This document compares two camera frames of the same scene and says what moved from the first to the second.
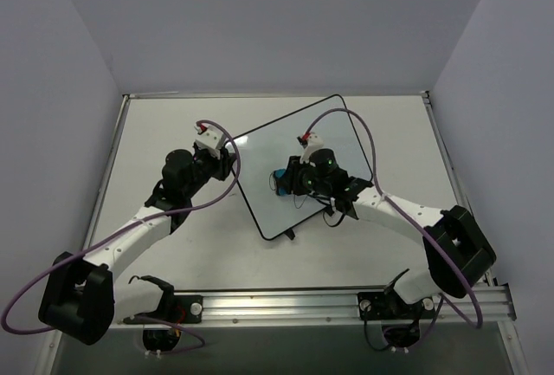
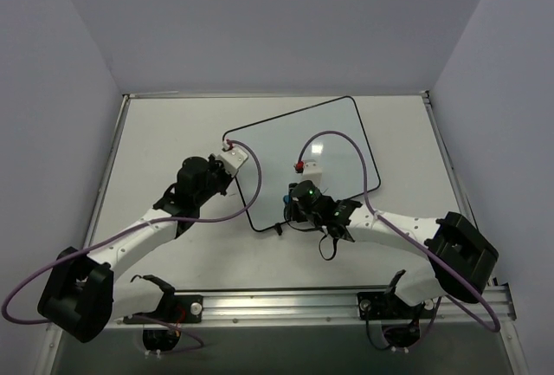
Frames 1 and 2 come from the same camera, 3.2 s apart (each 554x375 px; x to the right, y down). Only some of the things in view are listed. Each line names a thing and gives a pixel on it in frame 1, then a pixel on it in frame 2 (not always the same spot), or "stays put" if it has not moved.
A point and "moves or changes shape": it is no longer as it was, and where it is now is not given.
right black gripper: (293, 177) → (293, 203)
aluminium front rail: (338, 309) stays put
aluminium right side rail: (461, 190) stays put
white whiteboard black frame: (263, 151) moves or changes shape
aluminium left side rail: (123, 112) stays put
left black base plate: (180, 309) stays put
